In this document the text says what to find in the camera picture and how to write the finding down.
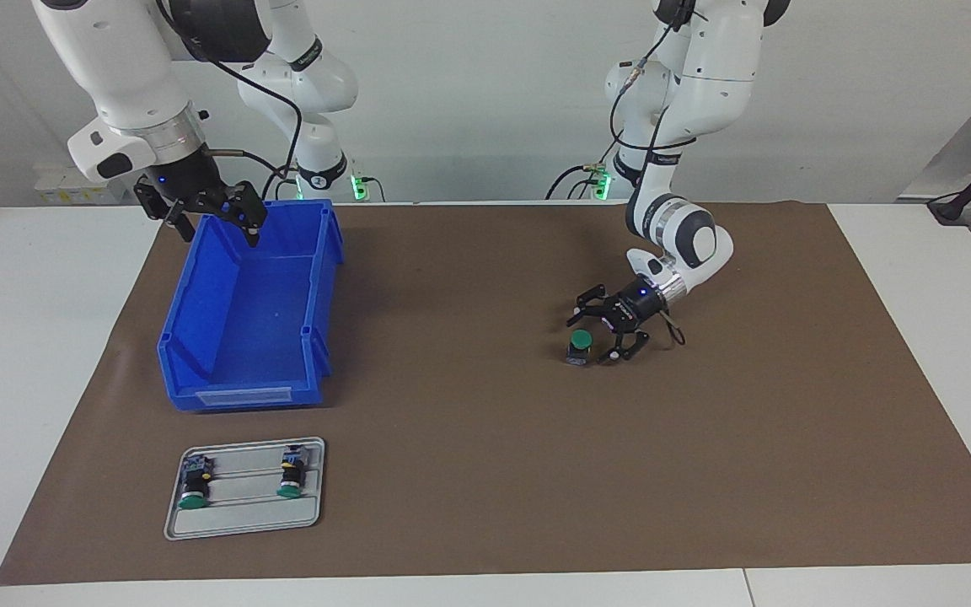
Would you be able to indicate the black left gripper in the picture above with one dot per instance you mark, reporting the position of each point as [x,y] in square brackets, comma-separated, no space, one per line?
[635,308]

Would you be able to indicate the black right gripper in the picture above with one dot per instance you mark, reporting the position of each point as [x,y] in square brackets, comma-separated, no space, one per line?
[190,184]

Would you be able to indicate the green push button switch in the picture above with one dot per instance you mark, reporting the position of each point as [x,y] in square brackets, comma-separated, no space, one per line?
[580,340]
[292,474]
[195,485]

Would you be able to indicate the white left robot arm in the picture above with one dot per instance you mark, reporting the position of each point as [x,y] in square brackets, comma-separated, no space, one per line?
[713,76]

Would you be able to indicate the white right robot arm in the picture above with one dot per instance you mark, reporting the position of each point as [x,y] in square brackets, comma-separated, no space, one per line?
[131,67]

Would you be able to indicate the blue plastic storage bin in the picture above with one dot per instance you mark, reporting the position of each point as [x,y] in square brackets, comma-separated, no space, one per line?
[258,320]

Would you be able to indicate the brown table mat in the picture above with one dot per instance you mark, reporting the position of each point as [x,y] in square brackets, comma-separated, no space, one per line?
[620,455]

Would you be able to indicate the white cardboard box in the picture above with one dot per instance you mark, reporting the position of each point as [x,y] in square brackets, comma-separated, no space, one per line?
[56,190]

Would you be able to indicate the grey plastic tray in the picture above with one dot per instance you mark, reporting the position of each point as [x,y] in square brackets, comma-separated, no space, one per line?
[241,524]

